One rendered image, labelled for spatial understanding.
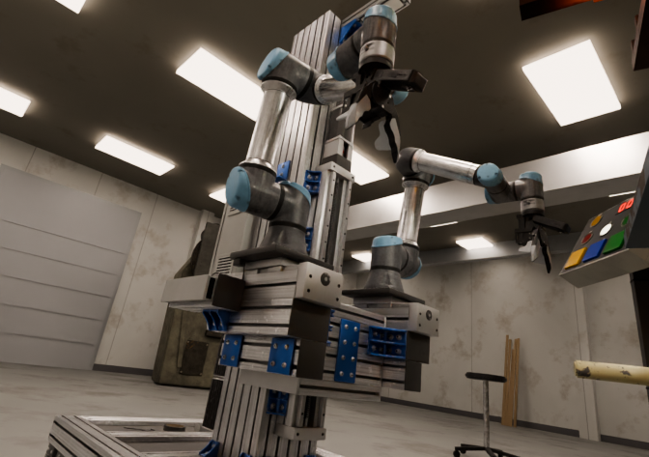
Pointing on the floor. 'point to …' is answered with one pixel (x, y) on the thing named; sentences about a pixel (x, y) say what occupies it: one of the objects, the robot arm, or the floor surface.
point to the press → (189, 329)
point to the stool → (484, 417)
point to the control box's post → (641, 310)
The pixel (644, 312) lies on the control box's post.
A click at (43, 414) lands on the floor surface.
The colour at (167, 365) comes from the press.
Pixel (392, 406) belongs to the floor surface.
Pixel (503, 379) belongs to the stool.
